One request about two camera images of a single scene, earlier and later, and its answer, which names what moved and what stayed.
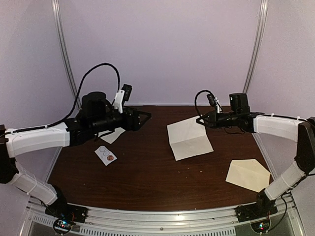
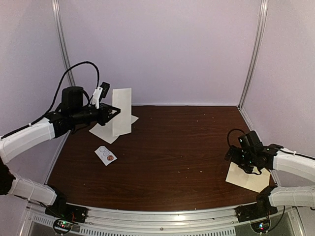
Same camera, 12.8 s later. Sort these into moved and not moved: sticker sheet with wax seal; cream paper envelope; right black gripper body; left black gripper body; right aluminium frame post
Moved: left black gripper body; right black gripper body
Not moved: right aluminium frame post; sticker sheet with wax seal; cream paper envelope
